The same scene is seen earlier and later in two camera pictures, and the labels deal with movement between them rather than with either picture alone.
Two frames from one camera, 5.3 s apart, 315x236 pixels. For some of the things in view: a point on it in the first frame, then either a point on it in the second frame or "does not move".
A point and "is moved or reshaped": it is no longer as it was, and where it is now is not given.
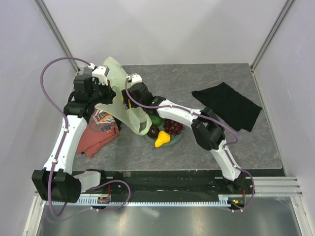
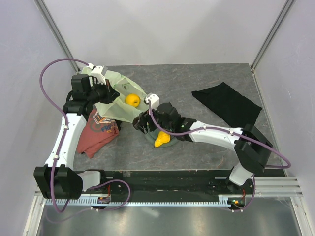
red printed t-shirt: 101,130 does not move
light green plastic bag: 140,122 is moved or reshaped
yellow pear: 163,137 does not move
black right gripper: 126,97 → 154,111
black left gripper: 110,94 does not move
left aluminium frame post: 47,15 does not move
